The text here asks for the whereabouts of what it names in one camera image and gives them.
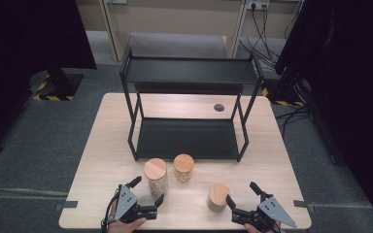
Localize tall glass jar of grains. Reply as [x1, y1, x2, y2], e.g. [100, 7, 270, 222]
[143, 157, 169, 199]

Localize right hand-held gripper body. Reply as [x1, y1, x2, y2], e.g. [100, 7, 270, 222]
[231, 193, 298, 233]

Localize person's right hand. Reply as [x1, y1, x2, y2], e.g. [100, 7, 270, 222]
[244, 222, 283, 233]

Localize grey floor tape piece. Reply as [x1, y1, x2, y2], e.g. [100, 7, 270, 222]
[53, 200, 79, 214]
[292, 199, 315, 212]

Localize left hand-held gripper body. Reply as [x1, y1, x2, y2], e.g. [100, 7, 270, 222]
[114, 183, 158, 224]

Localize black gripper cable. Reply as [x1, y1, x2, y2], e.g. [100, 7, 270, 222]
[100, 193, 119, 233]

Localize person's left hand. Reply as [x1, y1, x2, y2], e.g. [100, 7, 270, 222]
[107, 190, 149, 233]

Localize black curtain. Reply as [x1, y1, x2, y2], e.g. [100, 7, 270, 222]
[0, 0, 97, 156]
[275, 0, 373, 224]

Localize glass jar of green beans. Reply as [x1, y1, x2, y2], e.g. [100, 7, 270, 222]
[207, 183, 231, 214]

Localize stand base with striped tape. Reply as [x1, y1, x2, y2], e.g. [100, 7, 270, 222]
[261, 77, 306, 108]
[28, 68, 85, 102]

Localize short glass jar of lotus seeds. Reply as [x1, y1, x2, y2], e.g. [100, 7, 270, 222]
[173, 153, 195, 183]

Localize black two-tier metal shelf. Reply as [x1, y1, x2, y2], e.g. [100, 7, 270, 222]
[119, 45, 266, 163]

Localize black floor cables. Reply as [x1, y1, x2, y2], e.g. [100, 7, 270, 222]
[275, 103, 313, 138]

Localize black power cable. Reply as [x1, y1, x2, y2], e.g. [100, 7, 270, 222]
[239, 3, 278, 64]
[250, 3, 277, 64]

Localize white wall socket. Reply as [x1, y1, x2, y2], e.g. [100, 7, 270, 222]
[246, 0, 270, 11]

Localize thin hanging cable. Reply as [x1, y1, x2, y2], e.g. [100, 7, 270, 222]
[284, 0, 305, 42]

